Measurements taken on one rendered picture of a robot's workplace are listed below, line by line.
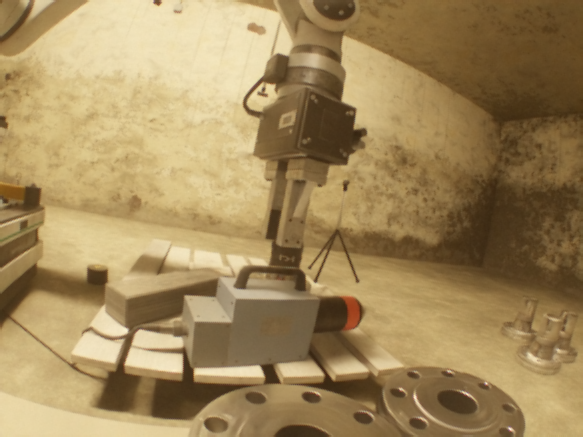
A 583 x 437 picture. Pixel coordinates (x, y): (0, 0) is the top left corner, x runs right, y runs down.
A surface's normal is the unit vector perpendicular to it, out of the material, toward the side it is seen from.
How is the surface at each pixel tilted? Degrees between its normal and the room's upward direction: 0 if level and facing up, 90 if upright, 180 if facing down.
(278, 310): 90
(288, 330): 90
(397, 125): 90
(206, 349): 90
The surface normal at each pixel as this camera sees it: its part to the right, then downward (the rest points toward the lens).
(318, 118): 0.47, 0.14
